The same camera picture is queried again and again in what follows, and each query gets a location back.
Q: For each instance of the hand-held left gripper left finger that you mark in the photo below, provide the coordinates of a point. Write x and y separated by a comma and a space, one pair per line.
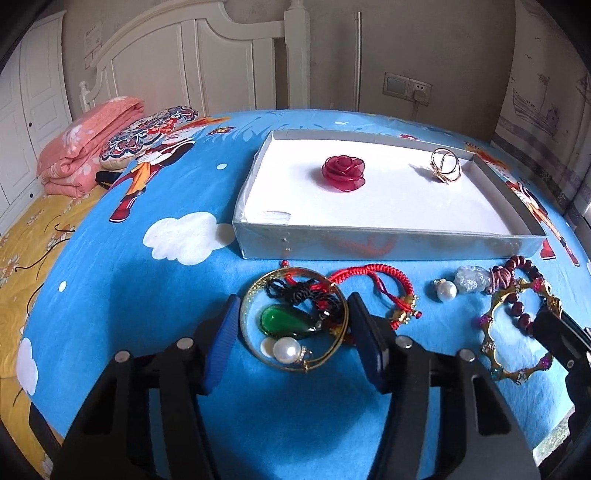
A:
224, 344

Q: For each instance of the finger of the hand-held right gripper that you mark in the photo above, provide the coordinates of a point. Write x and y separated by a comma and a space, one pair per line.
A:
561, 337

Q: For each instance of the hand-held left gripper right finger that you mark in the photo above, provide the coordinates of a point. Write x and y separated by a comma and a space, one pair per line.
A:
369, 346

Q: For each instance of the white pearl with rhinestone setting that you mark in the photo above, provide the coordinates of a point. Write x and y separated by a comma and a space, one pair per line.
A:
285, 350

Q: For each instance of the thin gold bangle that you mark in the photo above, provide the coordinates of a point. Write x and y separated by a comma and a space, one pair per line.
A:
257, 284

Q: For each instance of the white pearl with gold cap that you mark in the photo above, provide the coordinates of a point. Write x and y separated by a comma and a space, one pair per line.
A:
447, 290

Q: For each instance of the pale stone pendant pink knot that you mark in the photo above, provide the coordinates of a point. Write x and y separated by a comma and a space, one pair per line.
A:
471, 279

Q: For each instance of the grey cardboard tray box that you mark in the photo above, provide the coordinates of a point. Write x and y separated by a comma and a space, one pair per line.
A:
369, 203

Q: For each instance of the blue cartoon printed blanket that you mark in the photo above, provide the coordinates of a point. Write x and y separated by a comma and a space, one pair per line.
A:
138, 300

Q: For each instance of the red rose brooch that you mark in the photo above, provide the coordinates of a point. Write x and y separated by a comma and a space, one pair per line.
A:
344, 170

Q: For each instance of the yellow floral bedsheet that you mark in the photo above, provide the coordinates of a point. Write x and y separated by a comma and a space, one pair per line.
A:
27, 240

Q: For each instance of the patterned pillow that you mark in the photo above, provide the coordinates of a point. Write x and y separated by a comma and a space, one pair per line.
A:
138, 136

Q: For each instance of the ship print curtain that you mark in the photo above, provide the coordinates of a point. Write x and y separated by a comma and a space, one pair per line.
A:
540, 106

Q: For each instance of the pink folded quilt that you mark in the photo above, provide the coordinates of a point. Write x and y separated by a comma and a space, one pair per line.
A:
78, 147

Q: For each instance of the metal pipe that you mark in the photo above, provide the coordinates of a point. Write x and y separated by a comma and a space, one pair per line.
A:
358, 60

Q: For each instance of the white wooden headboard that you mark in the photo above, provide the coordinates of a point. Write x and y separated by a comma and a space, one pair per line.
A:
161, 55

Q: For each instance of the white wardrobe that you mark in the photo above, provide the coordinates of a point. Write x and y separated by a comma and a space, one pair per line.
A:
41, 83

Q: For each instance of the wall socket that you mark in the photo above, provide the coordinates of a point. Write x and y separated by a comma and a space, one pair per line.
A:
419, 90

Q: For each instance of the wall switch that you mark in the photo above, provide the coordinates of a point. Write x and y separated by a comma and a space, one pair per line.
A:
395, 85

